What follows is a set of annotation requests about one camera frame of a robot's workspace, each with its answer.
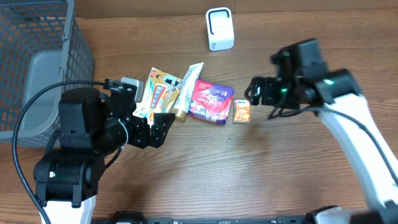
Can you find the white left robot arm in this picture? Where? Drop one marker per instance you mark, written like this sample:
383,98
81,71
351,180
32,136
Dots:
93,125

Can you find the yellow snack bag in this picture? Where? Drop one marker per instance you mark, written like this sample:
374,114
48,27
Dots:
161,91

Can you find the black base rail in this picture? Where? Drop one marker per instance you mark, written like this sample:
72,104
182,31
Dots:
139,218

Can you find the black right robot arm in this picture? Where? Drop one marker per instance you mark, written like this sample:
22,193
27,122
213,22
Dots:
303,82

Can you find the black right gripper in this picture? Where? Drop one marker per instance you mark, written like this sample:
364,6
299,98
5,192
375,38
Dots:
267,97

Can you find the white tube gold cap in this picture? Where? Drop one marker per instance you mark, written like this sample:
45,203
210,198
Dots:
182,103

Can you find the orange tissue pack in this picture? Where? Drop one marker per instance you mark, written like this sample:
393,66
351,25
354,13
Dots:
241,111

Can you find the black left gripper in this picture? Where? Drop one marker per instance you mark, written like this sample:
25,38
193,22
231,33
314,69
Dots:
160,129

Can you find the grey plastic basket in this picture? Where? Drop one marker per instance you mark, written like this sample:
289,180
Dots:
41,44

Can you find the red purple packet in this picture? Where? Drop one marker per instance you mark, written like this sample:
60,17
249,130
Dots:
211,102

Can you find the white barcode scanner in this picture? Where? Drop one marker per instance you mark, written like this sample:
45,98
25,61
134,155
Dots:
219,24

